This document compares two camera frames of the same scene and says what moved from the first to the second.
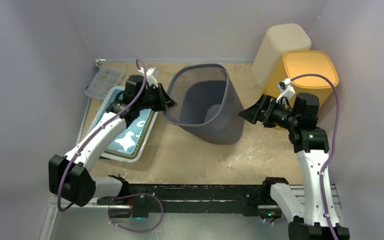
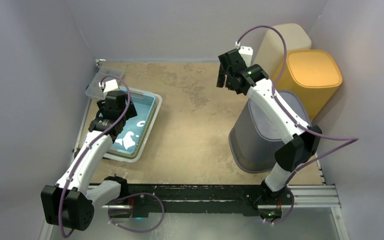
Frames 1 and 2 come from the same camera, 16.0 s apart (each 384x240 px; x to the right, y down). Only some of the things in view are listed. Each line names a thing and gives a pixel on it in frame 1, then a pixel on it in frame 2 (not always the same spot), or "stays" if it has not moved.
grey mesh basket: (207, 108) to (254, 138)
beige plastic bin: (277, 40) stays
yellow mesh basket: (296, 63) stays
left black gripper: (167, 102) to (131, 113)
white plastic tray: (99, 105) stays
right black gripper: (264, 110) to (227, 70)
